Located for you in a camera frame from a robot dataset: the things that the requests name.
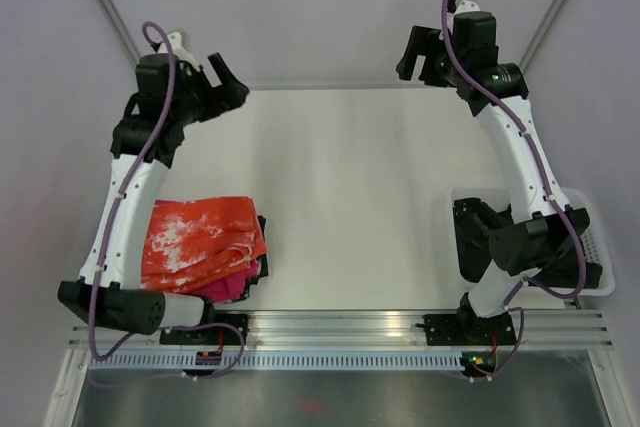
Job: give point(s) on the right aluminium frame post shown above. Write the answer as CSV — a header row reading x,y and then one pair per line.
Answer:
x,y
543,30

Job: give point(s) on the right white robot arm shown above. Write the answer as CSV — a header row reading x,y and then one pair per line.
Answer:
x,y
497,97

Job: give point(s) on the folded black patterned trousers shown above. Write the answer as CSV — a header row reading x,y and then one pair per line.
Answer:
x,y
262,263

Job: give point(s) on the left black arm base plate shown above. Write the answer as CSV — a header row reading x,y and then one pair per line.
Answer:
x,y
221,328

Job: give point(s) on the left aluminium frame post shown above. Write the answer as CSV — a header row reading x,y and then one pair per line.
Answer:
x,y
121,32

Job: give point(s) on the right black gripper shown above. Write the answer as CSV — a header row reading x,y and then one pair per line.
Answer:
x,y
420,40

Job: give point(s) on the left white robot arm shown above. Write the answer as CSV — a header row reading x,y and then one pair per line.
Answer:
x,y
172,93

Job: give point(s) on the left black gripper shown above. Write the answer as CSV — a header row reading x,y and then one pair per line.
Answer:
x,y
233,94

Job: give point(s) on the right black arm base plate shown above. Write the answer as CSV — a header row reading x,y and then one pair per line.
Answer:
x,y
449,329

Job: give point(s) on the aluminium mounting rail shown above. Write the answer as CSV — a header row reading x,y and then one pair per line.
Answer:
x,y
397,329

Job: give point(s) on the aluminium frame post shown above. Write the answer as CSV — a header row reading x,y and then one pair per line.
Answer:
x,y
121,32
543,30

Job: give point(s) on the folded magenta trousers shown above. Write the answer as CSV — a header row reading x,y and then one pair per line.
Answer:
x,y
225,284

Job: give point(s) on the white slotted cable duct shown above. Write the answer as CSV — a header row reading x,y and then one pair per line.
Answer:
x,y
281,360

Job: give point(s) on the orange white-speckled trousers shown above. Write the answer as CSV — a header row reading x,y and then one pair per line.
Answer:
x,y
200,242

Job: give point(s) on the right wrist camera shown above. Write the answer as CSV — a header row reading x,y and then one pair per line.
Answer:
x,y
464,6

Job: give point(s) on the white plastic basket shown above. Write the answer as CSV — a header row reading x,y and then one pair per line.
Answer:
x,y
593,238

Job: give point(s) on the black clothes in basket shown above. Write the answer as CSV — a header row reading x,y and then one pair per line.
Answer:
x,y
484,235

